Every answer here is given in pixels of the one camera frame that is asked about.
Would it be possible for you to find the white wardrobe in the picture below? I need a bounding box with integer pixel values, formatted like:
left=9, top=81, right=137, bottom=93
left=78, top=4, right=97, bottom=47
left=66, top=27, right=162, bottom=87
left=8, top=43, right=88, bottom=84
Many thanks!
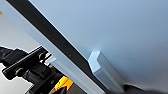
left=5, top=0, right=113, bottom=94

